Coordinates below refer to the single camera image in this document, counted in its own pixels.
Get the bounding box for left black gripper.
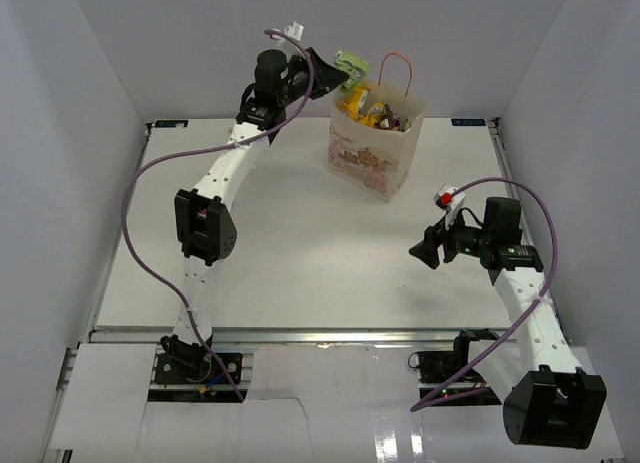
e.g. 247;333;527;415
278;47;349;107

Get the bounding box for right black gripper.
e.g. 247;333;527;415
409;206;492;270

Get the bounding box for light green snack packet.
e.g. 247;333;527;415
334;50;370;94

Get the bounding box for yellow snack bar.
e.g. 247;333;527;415
358;102;390;129
344;85;371;121

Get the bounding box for purple brown candy packet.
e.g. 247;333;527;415
376;115;411;132

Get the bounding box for green white snack pouch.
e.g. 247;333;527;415
374;118;400;131

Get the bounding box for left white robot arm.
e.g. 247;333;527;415
160;49;349;382

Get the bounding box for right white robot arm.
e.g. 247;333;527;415
409;189;607;450

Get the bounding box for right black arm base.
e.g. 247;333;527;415
407;329;500;407

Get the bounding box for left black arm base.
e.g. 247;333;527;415
152;335;243;389

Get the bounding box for right blue corner label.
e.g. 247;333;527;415
451;118;486;127

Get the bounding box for blue corner label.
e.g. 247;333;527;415
153;119;189;128
451;118;486;127

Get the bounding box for left blue corner label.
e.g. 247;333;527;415
153;119;189;128

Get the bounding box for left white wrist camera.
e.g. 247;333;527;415
277;21;304;53

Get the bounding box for cream paper bag orange handles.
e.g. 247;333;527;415
328;74;426;202

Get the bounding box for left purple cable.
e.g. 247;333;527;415
122;28;316;402

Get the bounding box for aluminium table frame rail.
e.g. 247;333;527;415
87;327;569;345

